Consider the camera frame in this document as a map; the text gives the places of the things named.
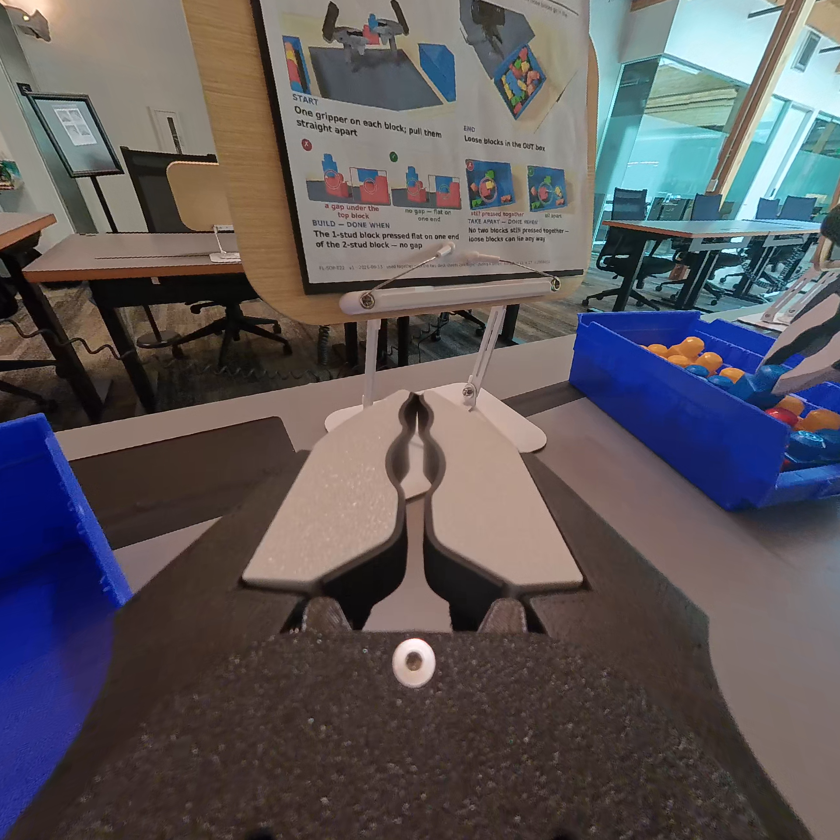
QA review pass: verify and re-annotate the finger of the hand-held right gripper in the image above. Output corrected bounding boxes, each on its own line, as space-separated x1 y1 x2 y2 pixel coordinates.
755 272 840 371
771 357 840 396

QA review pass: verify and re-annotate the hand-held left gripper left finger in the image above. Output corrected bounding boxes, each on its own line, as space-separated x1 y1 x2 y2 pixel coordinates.
241 389 421 621

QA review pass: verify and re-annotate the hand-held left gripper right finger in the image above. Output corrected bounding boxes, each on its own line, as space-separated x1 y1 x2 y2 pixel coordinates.
420 390 585 621

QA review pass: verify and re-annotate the row of mixed mega blocks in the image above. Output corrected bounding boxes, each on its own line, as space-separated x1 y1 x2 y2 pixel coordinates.
640 336 840 465

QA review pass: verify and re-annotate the blue plastic bin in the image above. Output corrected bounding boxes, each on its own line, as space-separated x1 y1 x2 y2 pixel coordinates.
567 310 840 513
0 412 135 834

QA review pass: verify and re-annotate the long wooden desk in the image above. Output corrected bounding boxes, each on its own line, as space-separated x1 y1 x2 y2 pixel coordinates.
600 218 826 314

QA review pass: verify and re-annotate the black office chair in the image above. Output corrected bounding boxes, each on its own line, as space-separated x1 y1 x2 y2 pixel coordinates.
121 147 294 370
656 193 744 304
583 188 662 314

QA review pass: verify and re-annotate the wooden top desk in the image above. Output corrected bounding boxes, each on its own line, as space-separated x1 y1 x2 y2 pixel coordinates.
0 213 107 422
23 231 265 416

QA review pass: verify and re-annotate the black desk cable strip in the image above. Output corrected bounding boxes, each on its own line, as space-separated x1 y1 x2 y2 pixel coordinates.
69 381 585 550

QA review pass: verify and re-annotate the wooden support post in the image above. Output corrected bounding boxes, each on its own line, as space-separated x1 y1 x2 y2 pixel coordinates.
712 0 816 193

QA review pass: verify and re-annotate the black coiled cable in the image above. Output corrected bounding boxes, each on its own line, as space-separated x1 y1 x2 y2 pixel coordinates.
13 320 127 360

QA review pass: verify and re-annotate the wall mounted light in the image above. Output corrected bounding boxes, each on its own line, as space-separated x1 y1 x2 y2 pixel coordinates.
13 5 52 43

